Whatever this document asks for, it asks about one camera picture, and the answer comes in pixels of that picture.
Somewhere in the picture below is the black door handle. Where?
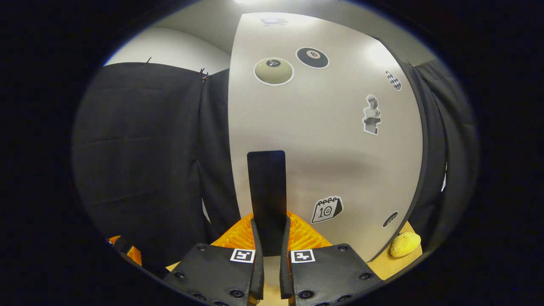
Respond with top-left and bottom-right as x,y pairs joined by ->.
247,150 -> 288,257

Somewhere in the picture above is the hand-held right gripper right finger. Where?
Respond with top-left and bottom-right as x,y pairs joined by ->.
279,211 -> 383,306

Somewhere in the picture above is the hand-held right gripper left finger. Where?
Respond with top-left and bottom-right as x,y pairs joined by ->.
164,212 -> 265,306

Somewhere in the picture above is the yellow bun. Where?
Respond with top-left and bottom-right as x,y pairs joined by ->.
390,232 -> 422,258

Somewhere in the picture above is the grey cabinet door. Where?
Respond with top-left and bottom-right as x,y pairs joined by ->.
228,12 -> 424,262

